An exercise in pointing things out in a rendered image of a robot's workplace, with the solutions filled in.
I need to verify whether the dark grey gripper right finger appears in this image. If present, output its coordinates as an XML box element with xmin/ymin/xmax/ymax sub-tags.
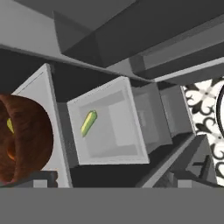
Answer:
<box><xmin>170</xmin><ymin>155</ymin><xmax>221</xmax><ymax>189</ymax></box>

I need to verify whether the grey cupboard door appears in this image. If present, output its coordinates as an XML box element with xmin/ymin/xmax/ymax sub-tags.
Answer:
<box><xmin>130</xmin><ymin>83</ymin><xmax>173</xmax><ymax>154</ymax></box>
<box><xmin>159</xmin><ymin>85</ymin><xmax>197</xmax><ymax>138</ymax></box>

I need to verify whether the green cucumber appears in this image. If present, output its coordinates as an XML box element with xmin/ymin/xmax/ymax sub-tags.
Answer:
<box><xmin>80</xmin><ymin>109</ymin><xmax>98</xmax><ymax>138</ymax></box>

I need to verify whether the white round thing black rim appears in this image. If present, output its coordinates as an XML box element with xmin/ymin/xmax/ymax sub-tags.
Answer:
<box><xmin>214</xmin><ymin>84</ymin><xmax>224</xmax><ymax>138</ymax></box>

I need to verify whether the white square plate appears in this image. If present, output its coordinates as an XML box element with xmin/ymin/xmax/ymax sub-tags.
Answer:
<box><xmin>11</xmin><ymin>62</ymin><xmax>73</xmax><ymax>188</ymax></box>
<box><xmin>66</xmin><ymin>75</ymin><xmax>151</xmax><ymax>166</ymax></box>

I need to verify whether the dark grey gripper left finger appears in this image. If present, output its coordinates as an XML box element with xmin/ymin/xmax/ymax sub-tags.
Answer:
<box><xmin>0</xmin><ymin>170</ymin><xmax>59</xmax><ymax>189</ymax></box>

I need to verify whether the brown wooden bowl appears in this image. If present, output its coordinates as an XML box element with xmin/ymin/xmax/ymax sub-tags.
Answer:
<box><xmin>0</xmin><ymin>93</ymin><xmax>54</xmax><ymax>186</ymax></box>

